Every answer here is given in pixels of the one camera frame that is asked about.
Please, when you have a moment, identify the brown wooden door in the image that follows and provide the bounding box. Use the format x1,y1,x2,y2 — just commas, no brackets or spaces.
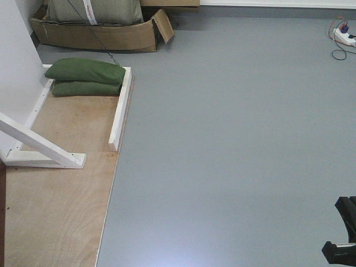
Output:
0,161,6,267

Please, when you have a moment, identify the orange cable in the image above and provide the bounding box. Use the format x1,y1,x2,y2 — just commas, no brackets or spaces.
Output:
327,16,356,61

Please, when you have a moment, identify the grey-green woven sack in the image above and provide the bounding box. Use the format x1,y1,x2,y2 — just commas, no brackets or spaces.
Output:
47,0,144,26

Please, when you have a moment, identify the thin dark cord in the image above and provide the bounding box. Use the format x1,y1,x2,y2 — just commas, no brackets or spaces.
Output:
65,0,122,67

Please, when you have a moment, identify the white power strip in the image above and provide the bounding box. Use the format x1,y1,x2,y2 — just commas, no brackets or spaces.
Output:
332,28,355,47

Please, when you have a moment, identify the plywood base board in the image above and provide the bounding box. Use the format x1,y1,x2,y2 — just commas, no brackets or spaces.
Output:
3,76,135,267

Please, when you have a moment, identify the white door frame panel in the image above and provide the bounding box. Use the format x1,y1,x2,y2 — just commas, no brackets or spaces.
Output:
0,0,53,164

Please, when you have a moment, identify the black robot gripper part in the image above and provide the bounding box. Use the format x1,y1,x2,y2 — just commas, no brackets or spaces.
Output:
322,196,356,265

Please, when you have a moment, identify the lower green sandbag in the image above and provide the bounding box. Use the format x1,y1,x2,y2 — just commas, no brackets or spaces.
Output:
52,81,122,97

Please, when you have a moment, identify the far white wooden brace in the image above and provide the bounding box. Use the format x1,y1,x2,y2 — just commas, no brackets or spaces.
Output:
1,113,86,169

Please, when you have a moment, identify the flattened brown cardboard box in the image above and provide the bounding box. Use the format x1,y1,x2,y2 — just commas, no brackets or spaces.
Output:
30,4,175,52

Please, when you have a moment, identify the far white wooden edge rail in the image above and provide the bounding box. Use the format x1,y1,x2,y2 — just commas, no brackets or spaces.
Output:
108,67,132,152

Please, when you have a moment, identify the green sandbag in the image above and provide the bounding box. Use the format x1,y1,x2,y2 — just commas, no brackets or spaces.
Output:
44,58,126,84
52,81,122,97

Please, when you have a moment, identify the upper green sandbag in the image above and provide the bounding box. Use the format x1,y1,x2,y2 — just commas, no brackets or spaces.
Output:
44,58,126,84

